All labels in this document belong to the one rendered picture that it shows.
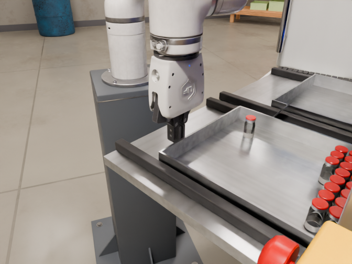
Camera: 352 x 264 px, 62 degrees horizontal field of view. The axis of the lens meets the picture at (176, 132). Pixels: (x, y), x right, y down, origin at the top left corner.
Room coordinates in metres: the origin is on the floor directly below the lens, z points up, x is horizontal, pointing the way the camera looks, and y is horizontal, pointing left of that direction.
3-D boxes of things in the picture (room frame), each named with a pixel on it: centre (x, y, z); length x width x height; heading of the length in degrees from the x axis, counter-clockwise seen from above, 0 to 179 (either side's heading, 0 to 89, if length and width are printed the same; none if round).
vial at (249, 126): (0.54, -0.15, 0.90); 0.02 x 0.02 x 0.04
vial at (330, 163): (0.39, -0.25, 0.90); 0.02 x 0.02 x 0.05
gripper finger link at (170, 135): (0.47, 0.01, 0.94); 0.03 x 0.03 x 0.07; 46
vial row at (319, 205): (0.35, -0.25, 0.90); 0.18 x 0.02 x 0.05; 137
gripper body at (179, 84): (0.48, 0.00, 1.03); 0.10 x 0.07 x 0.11; 136
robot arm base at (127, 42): (0.96, 0.16, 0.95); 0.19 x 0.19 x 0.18
